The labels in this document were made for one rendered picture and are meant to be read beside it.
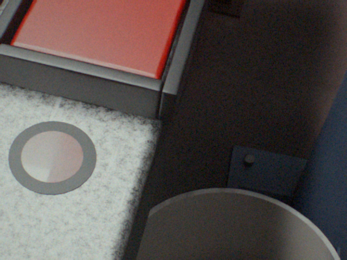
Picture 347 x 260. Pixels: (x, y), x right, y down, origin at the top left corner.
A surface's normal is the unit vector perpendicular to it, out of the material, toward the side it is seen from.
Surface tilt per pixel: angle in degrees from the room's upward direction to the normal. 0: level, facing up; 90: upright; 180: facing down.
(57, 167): 0
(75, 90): 90
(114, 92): 90
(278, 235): 87
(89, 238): 0
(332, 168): 90
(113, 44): 0
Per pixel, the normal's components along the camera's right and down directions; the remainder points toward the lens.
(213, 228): 0.06, 0.76
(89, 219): 0.11, -0.61
